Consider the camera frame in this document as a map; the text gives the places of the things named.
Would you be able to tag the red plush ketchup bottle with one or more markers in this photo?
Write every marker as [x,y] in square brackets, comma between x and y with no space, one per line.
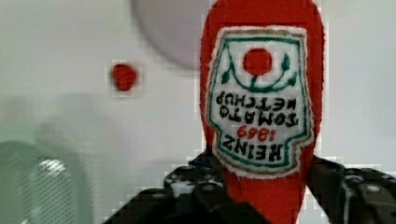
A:
[261,84]

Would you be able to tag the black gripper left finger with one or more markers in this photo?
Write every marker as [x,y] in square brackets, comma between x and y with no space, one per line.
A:
[194,193]

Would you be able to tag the small red plush toy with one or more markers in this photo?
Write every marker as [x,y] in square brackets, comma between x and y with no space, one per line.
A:
[124,76]

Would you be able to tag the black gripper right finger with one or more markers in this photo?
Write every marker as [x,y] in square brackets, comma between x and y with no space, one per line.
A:
[352,195]

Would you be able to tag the pale pink round plate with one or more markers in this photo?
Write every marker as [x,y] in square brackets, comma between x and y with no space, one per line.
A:
[173,27]

